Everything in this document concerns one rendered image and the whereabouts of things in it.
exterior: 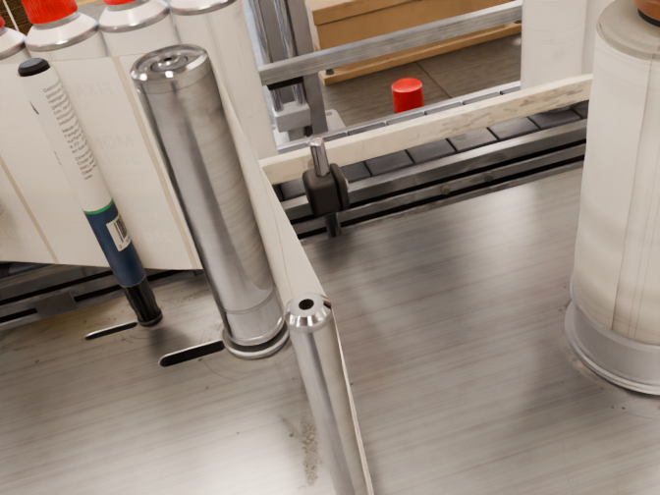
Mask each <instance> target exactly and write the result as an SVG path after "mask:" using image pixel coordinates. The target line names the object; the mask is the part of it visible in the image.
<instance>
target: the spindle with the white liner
mask: <svg viewBox="0 0 660 495"><path fill-rule="evenodd" d="M570 293H571V298H572V301H571V302H570V304H569V306H568V308H567V311H566V317H565V332H566V336H567V340H568V342H569V344H570V346H571V348H572V350H573V351H574V353H575V354H576V355H577V357H578V358H579V359H580V360H581V361H582V362H583V363H584V364H585V365H586V366H587V367H588V368H590V369H591V370H592V371H594V372H595V373H597V374H598V375H600V376H601V377H603V378H605V379H607V380H608V381H611V382H613V383H615V384H617V385H620V386H622V387H625V388H628V389H631V390H635V391H638V392H642V393H648V394H655V395H660V0H615V1H613V2H612V3H610V4H609V5H608V6H607V7H606V8H605V9H604V10H603V11H602V13H601V15H600V16H599V18H598V20H597V22H596V34H595V54H594V66H593V78H592V85H591V92H590V97H589V105H588V120H587V136H586V151H585V157H584V163H583V170H582V179H581V189H580V211H579V219H578V226H577V239H576V247H575V268H574V270H573V272H572V276H571V284H570Z"/></svg>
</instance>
